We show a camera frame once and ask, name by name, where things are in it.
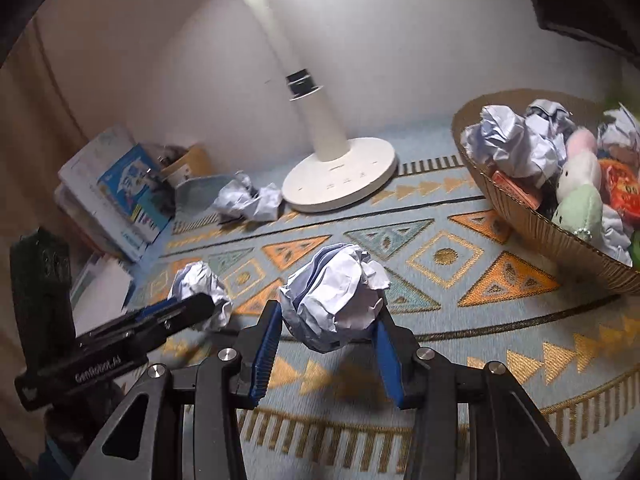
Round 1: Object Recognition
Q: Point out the beige paper box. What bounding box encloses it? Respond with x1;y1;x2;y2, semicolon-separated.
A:
160;144;213;188

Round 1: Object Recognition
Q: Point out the brown ribbed bowl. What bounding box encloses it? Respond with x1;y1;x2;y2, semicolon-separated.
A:
451;89;640;296

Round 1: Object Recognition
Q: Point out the orange box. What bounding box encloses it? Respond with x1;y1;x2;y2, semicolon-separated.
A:
492;170;543;208

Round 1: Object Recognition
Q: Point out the orange snack packet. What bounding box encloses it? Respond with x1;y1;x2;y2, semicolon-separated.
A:
597;159;640;223

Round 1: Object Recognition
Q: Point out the blue book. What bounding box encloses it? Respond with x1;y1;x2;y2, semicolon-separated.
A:
97;144;173;246

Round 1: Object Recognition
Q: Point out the white desk lamp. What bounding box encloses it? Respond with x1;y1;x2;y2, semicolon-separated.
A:
215;0;398;213

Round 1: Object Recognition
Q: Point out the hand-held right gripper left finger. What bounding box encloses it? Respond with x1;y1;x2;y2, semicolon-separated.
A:
72;300;286;480

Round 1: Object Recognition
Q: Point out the three-ball dango plush toy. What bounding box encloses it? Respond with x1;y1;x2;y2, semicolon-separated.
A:
552;129;606;246

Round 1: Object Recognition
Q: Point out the white paper ball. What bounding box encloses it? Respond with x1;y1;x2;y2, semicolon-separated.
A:
460;105;566;183
277;243;391;353
245;182;283;222
597;105;640;153
212;170;256;218
167;260;233;331
600;205;633;266
525;99;576;136

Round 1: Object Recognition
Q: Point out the white paper stack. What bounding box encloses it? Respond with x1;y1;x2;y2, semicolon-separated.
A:
70;252;136;331

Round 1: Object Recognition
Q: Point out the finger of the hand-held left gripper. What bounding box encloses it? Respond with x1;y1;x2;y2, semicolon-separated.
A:
122;301;176;322
75;292;216;356

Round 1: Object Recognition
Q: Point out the patterned blue woven mat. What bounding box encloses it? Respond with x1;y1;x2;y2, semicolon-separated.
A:
125;120;640;480

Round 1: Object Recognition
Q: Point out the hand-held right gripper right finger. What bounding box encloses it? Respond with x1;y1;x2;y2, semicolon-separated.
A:
372;310;581;480

